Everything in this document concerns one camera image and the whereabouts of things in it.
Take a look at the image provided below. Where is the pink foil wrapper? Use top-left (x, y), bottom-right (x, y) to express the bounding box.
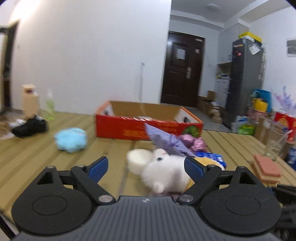
top-left (178, 134), bottom-right (207, 152)

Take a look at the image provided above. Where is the white plush bunny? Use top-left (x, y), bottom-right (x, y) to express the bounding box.
top-left (141, 149), bottom-right (192, 194)

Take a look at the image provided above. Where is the white foam roll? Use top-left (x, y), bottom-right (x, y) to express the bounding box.
top-left (126, 149), bottom-right (152, 175)

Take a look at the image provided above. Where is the purple paper bag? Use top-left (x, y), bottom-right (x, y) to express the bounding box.
top-left (144, 123), bottom-right (196, 157)

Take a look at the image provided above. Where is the pink sponge block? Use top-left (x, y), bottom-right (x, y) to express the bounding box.
top-left (252, 155), bottom-right (282, 185)

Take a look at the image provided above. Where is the yellow plush toy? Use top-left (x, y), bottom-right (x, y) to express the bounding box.
top-left (185, 157), bottom-right (225, 191)

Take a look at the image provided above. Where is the blue snack packet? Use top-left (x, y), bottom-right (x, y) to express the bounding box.
top-left (196, 151), bottom-right (227, 169)

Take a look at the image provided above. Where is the light blue plush toy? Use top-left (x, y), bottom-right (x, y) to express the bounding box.
top-left (54, 128), bottom-right (88, 153)

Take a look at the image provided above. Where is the red cardboard box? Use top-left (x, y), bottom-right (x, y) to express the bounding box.
top-left (95, 101), bottom-right (204, 140)

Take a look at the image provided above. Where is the green spray bottle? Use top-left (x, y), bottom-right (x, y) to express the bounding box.
top-left (46, 89), bottom-right (55, 120)

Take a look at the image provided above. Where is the black cloth bundle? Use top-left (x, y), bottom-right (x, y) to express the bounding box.
top-left (11, 115), bottom-right (48, 138)

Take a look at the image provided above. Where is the tan folding slat table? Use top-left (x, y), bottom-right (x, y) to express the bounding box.
top-left (0, 110), bottom-right (296, 223)

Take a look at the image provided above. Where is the clear glass cup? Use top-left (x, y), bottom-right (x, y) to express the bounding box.
top-left (264, 126), bottom-right (288, 161)

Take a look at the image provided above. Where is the wooden box container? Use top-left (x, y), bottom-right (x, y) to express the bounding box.
top-left (22, 84), bottom-right (39, 118)

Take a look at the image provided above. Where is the dark brown door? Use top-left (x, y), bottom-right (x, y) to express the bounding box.
top-left (161, 31), bottom-right (205, 108)

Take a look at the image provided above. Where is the grey refrigerator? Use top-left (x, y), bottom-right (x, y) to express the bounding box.
top-left (223, 38), bottom-right (263, 128)

